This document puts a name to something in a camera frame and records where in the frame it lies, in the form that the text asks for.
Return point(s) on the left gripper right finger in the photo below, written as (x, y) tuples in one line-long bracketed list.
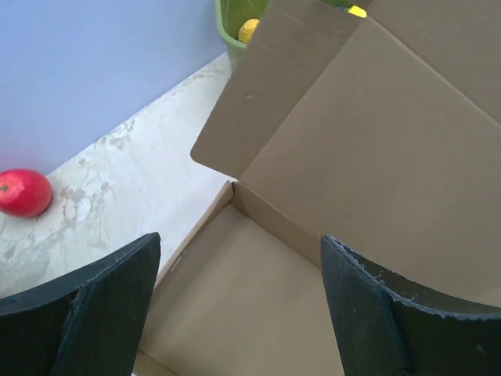
[(385, 324)]

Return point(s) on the olive green plastic tub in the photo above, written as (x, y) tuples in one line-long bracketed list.
[(230, 17)]

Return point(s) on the yellow mango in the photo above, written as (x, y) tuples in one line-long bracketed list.
[(357, 11)]

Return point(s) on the brown cardboard box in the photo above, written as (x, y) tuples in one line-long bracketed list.
[(383, 133)]

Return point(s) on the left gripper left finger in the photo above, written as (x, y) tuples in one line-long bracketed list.
[(86, 322)]

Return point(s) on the red apple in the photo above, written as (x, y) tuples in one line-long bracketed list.
[(25, 193)]

